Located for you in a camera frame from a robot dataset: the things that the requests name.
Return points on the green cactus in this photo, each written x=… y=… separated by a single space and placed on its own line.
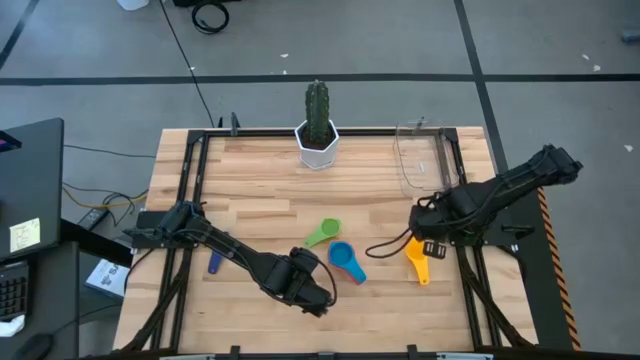
x=318 y=112

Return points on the black keyboard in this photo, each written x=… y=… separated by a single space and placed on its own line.
x=14 y=295

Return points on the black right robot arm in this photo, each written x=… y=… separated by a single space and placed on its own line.
x=515 y=182

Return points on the black table frame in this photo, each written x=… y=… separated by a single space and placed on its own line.
x=260 y=132

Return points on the yellow sticky note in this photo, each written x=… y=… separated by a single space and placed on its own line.
x=25 y=235

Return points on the black power adapter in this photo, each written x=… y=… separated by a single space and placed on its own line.
x=92 y=219

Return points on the white bucket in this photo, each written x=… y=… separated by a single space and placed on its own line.
x=132 y=4

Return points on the purple measuring cup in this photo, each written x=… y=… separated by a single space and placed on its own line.
x=215 y=262

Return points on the light blue measuring cup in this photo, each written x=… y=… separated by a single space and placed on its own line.
x=342 y=253

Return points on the green measuring cup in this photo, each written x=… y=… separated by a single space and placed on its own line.
x=330 y=228

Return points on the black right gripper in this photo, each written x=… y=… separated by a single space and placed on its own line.
x=442 y=217

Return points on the yellow measuring cup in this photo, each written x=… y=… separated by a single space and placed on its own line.
x=422 y=270

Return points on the grey floor object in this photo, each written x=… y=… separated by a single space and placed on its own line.
x=631 y=36

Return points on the white hexagonal plant pot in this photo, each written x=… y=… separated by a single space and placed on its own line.
x=317 y=157

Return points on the black computer mouse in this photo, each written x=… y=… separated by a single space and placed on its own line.
x=32 y=348

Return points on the white paper booklet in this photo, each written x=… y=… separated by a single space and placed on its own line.
x=107 y=277

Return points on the clear plastic basket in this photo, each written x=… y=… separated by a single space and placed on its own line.
x=425 y=165

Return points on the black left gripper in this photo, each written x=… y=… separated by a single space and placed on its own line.
x=300 y=280

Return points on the dark grey desk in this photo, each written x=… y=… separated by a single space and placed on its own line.
x=55 y=300

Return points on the black frame clamp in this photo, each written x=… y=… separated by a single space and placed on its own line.
x=233 y=122

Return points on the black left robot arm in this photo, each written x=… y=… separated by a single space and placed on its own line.
x=240 y=255

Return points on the white tissue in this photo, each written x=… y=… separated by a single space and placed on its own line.
x=11 y=327

